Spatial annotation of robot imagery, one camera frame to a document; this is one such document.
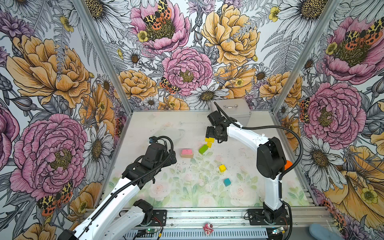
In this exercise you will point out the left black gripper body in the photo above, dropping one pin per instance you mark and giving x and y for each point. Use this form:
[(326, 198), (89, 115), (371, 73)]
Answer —
[(165, 159)]

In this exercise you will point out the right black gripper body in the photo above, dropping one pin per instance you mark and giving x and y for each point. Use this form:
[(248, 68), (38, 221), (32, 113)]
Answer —
[(213, 132)]

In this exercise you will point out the yellow rectangular block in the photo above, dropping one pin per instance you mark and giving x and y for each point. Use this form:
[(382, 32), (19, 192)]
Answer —
[(210, 140)]

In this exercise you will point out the green rectangular block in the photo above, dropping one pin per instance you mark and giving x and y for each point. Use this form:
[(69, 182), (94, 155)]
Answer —
[(203, 149)]

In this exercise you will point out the pink rectangular block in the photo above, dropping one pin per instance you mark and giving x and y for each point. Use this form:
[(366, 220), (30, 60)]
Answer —
[(187, 152)]

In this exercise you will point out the natural wood block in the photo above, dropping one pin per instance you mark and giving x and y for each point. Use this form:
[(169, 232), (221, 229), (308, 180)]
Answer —
[(188, 156)]

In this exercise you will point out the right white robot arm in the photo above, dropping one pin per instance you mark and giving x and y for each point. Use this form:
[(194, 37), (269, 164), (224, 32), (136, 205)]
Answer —
[(271, 160)]

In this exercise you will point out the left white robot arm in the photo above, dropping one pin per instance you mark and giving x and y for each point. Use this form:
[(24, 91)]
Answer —
[(105, 222)]

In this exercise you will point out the silver metal case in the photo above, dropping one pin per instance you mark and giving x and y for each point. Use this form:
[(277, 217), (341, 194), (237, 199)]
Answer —
[(235, 108)]

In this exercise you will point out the teal cube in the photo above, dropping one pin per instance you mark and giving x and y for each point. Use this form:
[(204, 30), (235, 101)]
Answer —
[(227, 182)]

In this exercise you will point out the orange cup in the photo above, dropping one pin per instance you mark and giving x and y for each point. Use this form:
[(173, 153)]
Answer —
[(288, 165)]

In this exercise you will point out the pink toy figure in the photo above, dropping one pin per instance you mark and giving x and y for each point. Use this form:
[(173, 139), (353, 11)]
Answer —
[(208, 229)]

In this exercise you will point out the blue cloth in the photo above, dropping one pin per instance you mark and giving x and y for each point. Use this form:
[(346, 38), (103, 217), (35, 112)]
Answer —
[(320, 233)]

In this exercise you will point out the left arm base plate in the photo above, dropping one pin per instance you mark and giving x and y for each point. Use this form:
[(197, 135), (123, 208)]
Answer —
[(155, 218)]

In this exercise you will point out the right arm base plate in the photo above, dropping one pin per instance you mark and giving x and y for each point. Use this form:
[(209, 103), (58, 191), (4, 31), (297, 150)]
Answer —
[(261, 217)]

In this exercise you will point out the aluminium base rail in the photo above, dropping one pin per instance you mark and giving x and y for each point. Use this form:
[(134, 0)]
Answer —
[(196, 218)]

